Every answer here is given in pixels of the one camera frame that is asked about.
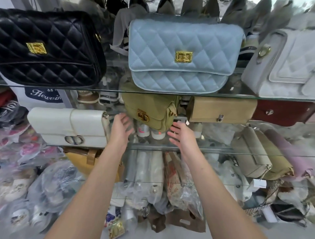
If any person's right forearm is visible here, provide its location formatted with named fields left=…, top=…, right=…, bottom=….
left=181, top=154, right=268, bottom=239

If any plastic-wrapped white bag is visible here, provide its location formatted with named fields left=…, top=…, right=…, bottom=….
left=123, top=149, right=165, bottom=205

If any khaki fabric bag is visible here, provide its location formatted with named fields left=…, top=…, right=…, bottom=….
left=255, top=129, right=294, bottom=181

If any dark red handbag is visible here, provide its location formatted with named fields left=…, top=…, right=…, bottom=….
left=250, top=100, right=315, bottom=127

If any person's left forearm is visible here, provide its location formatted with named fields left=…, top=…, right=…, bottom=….
left=44, top=144, right=128, bottom=239

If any white quilted handbag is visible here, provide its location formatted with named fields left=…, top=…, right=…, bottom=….
left=241, top=28, right=315, bottom=99

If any person's left hand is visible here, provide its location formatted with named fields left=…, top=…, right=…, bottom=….
left=108, top=113, right=135, bottom=149

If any snake print bag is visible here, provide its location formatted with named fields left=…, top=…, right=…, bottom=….
left=242, top=178, right=296, bottom=217

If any person's right hand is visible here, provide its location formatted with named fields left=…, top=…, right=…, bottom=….
left=167, top=121, right=203, bottom=158

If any pile of plastic-wrapped slippers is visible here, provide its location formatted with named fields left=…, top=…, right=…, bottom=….
left=0, top=90, right=85, bottom=234

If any beige and white shoe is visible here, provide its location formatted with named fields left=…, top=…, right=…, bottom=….
left=77, top=90, right=100, bottom=104

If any olive green handbag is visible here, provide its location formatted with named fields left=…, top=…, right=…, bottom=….
left=121, top=82, right=178, bottom=132

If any black quilted handbag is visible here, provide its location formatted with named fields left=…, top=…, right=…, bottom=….
left=0, top=9, right=107, bottom=87

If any white handbag with round clasp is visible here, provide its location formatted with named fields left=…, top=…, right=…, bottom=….
left=27, top=107, right=110, bottom=149

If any light blue quilted handbag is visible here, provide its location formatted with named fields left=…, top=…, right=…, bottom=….
left=128, top=18, right=245, bottom=94

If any white shopping bag blue label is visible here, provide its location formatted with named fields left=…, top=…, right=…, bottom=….
left=5, top=80, right=74, bottom=111

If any pink fabric bag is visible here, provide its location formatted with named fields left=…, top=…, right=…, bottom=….
left=264, top=128, right=315, bottom=180

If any glass shelf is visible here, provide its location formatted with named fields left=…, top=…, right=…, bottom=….
left=0, top=82, right=315, bottom=101
left=47, top=143, right=315, bottom=158

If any beige zip pouch bag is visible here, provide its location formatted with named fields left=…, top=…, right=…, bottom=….
left=230, top=127, right=273, bottom=179

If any tan flap handbag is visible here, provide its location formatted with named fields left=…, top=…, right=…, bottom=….
left=188, top=96, right=257, bottom=124

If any white bag with studs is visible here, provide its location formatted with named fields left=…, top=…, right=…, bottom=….
left=218, top=160, right=252, bottom=202

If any brown paper bag red print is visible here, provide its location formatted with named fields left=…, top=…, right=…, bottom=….
left=163, top=151, right=195, bottom=210

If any mustard yellow handbag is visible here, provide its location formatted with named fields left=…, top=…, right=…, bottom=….
left=64, top=148, right=123, bottom=184

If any colourful snack packet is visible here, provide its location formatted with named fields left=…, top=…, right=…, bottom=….
left=106, top=206, right=126, bottom=238

